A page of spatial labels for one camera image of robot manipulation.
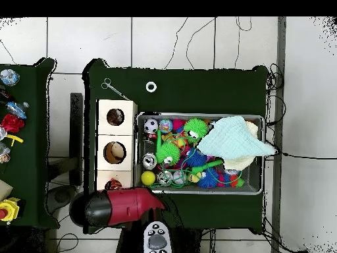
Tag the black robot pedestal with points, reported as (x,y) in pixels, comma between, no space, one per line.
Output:
(194,242)

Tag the black white toy soccer ball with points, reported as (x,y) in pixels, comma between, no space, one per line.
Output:
(150,125)

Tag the clear plastic packet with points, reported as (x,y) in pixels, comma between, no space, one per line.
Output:
(4,152)

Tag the mint green knitted cloth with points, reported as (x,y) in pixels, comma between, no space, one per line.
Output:
(231,137)

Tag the crushed clear plastic bottle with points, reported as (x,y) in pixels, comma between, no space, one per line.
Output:
(9,77)

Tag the white toy baseball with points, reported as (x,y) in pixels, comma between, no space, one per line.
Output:
(179,177)

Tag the metal scissors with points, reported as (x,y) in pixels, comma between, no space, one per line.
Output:
(113,88)

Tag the cream knitted cloth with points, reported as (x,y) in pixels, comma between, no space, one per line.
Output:
(237,164)

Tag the blue spiky ball with eyes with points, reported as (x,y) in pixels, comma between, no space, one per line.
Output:
(208,180)

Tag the colourful globe ball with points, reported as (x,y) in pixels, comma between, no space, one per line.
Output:
(165,126)

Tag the wooden box with three holes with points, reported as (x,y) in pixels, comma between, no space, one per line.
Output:
(130,158)

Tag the green spiky rubber ball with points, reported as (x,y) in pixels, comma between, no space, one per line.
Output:
(167,152)

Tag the yellow ball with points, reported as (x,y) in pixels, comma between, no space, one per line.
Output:
(148,178)

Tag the silver soda can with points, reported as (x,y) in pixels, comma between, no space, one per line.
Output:
(149,161)

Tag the crushed bottle with blue label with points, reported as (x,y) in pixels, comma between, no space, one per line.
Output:
(17,109)

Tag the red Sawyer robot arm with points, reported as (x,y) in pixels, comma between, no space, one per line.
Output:
(126,205)

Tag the red cloth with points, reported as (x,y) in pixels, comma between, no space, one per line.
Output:
(11,123)

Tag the beige foam block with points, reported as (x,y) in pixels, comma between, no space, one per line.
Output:
(4,188)

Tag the yellow emergency stop button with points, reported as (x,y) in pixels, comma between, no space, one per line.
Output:
(8,209)

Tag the yellow plastic toy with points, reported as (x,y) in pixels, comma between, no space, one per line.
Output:
(14,139)

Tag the green spiky ball with eyes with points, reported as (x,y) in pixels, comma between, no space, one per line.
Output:
(195,128)

